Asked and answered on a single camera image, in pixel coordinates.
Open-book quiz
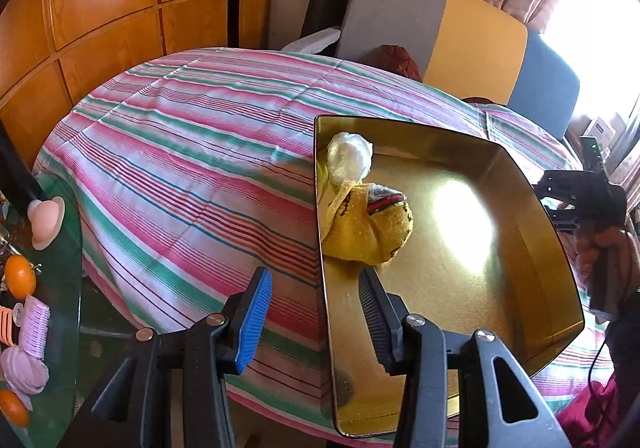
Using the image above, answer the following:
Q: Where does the gold metal tray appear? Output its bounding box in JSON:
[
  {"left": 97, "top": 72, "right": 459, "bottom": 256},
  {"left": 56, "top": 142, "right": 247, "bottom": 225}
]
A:
[{"left": 314, "top": 116, "right": 585, "bottom": 438}]

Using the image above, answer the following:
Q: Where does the white plastic bag ball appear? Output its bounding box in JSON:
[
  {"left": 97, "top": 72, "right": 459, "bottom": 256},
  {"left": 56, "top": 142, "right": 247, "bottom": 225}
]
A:
[{"left": 326, "top": 132, "right": 373, "bottom": 186}]

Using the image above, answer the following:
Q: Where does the person's right hand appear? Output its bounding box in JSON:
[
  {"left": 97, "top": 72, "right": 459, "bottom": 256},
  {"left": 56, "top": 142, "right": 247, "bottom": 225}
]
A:
[{"left": 575, "top": 227, "right": 639, "bottom": 306}]

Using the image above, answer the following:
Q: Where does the white product box on desk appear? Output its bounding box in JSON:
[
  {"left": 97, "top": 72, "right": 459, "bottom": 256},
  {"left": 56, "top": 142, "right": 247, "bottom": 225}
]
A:
[{"left": 582, "top": 118, "right": 616, "bottom": 149}]

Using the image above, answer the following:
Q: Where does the striped bedsheet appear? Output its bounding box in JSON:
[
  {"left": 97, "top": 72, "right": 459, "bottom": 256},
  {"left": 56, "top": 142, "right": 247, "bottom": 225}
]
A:
[{"left": 35, "top": 48, "right": 613, "bottom": 447}]

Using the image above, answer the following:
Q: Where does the tricolour armchair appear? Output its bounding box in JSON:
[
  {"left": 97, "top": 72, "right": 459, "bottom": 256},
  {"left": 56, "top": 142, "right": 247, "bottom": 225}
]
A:
[{"left": 280, "top": 0, "right": 582, "bottom": 140}]

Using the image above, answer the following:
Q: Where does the pink hair roller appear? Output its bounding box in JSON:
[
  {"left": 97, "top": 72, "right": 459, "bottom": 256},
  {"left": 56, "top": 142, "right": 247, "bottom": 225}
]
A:
[{"left": 18, "top": 295, "right": 51, "bottom": 360}]

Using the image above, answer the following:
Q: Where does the pink suction cup toy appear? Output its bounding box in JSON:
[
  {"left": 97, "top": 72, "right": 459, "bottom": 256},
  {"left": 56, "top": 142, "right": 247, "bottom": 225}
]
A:
[{"left": 27, "top": 196, "right": 65, "bottom": 251}]

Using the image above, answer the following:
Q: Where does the orange tangerine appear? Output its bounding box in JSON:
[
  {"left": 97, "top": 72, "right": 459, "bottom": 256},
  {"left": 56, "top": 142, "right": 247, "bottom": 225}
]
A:
[{"left": 4, "top": 254, "right": 37, "bottom": 301}]

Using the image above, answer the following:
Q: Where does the dark red cloth on chair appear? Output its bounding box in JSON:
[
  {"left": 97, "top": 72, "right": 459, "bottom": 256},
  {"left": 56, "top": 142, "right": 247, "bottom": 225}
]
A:
[{"left": 370, "top": 45, "right": 422, "bottom": 82}]

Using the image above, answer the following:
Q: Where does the wooden wardrobe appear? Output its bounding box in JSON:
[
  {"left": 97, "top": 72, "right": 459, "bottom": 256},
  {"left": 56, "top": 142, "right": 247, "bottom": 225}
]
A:
[{"left": 1, "top": 0, "right": 270, "bottom": 164}]

